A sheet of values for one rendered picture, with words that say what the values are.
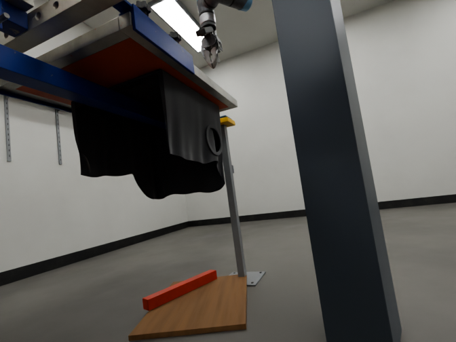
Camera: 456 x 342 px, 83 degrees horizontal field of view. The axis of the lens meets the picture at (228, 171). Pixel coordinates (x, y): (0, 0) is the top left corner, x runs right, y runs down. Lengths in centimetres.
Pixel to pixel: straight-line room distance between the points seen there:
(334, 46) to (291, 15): 19
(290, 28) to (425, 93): 383
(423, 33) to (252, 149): 295
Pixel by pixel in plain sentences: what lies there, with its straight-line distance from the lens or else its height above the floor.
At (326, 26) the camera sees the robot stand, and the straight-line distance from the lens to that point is 94.
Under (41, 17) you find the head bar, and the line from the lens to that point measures 90.
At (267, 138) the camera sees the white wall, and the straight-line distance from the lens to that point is 454.
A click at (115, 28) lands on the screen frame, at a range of 82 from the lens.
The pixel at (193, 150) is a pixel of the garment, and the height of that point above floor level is 69.
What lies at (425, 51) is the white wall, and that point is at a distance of 488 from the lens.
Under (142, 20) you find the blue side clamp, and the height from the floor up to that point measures 98.
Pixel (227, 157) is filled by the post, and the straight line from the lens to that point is 156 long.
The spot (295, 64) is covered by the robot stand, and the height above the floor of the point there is 88.
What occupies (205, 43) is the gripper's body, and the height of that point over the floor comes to 120.
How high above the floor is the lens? 49
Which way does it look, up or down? 5 degrees up
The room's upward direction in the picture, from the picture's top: 8 degrees counter-clockwise
